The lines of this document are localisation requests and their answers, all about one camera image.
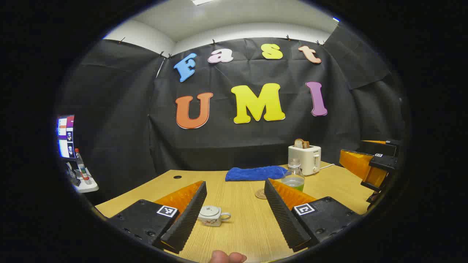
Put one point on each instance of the blue towel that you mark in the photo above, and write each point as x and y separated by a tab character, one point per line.
252	173

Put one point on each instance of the ceiling light panel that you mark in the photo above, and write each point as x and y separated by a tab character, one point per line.
203	2

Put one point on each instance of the white side table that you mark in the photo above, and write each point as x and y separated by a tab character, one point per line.
87	187

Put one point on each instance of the computer monitor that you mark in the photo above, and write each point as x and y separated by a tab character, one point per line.
66	135

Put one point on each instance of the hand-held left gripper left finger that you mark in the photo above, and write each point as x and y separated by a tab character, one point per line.
188	219

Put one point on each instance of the black backdrop cloth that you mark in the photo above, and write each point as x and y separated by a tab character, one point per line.
146	128

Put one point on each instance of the black monitor stand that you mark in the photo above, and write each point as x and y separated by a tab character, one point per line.
73	175

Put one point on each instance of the white toaster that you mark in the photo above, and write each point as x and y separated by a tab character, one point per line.
303	159

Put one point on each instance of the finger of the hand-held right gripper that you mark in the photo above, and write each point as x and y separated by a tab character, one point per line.
354	162
376	146

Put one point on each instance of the green label water bottle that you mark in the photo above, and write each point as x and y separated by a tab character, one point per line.
292	180

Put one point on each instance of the round wooden coaster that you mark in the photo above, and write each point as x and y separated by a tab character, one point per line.
260	194

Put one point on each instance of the small red cap bottle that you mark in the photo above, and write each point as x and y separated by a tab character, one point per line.
82	168

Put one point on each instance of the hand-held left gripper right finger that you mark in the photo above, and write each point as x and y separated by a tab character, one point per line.
281	215

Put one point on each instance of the white teacup lid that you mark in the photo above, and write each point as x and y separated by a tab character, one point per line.
209	210

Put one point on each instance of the white teacup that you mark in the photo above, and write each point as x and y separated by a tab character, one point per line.
210	221

